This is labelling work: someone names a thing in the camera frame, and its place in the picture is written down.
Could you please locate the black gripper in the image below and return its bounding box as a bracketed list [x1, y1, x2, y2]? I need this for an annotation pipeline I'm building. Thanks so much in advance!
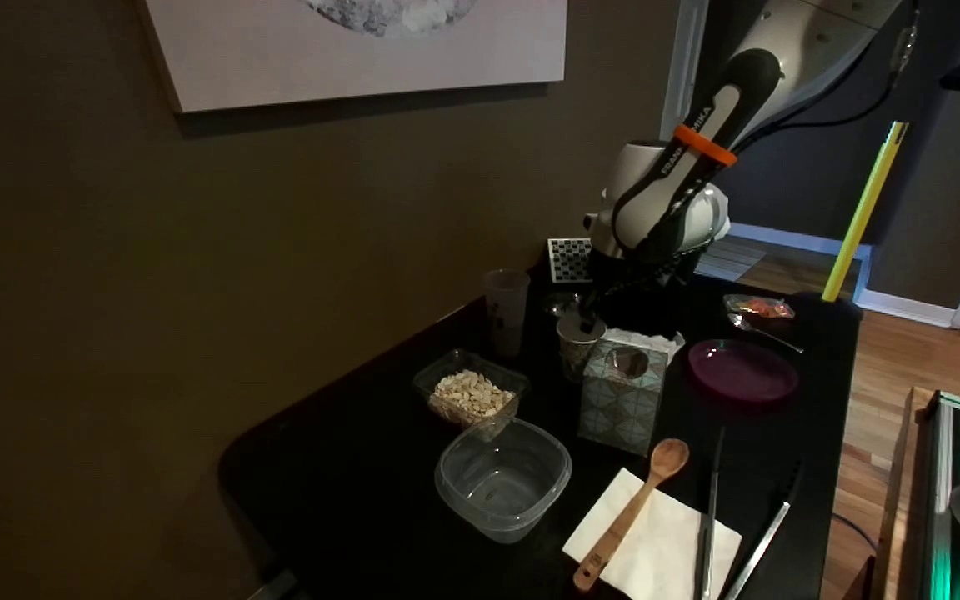
[584, 254, 690, 332]

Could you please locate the white patterned paper cup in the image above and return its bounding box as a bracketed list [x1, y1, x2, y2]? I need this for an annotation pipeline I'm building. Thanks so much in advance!
[555, 314, 602, 384]

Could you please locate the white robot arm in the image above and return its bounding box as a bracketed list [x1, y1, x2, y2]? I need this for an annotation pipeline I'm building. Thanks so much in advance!
[584, 0, 907, 320]

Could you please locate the dark translucent plastic cup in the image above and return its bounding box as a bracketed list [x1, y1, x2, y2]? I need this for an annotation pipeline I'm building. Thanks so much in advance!
[482, 267, 529, 361]

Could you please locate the black white checkerboard card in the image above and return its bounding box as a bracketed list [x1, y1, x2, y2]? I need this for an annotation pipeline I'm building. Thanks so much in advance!
[546, 238, 591, 282]

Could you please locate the patterned tissue box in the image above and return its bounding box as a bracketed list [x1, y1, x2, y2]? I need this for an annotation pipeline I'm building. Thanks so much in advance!
[575, 329, 684, 456]

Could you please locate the metal spoon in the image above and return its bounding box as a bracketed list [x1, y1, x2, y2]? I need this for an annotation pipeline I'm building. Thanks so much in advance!
[727, 314, 804, 357]

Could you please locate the snack wrapper packet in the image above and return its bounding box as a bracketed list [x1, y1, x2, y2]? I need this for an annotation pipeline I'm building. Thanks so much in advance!
[722, 294, 796, 320]

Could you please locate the purple plate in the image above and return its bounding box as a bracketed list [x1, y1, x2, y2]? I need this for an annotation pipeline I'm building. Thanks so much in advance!
[687, 340, 799, 408]

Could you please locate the wooden spoon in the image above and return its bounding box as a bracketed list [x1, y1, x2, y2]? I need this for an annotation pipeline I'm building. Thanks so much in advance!
[574, 438, 690, 594]

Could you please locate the black utensil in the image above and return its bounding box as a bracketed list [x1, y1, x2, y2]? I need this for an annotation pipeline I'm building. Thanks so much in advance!
[692, 430, 727, 600]

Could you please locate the container with white food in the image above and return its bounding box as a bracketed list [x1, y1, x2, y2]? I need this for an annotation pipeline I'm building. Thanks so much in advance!
[413, 351, 529, 438]

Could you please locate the yellow stick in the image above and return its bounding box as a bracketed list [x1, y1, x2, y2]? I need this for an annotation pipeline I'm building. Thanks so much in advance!
[819, 120, 909, 305]

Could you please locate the empty clear plastic container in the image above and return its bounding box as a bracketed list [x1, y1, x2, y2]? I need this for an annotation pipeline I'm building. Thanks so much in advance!
[432, 421, 574, 544]

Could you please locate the white paper napkin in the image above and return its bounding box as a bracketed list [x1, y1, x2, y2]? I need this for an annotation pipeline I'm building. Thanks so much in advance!
[562, 470, 701, 600]

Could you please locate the white wall canvas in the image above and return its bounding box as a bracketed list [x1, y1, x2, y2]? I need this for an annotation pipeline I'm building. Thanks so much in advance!
[141, 0, 566, 112]

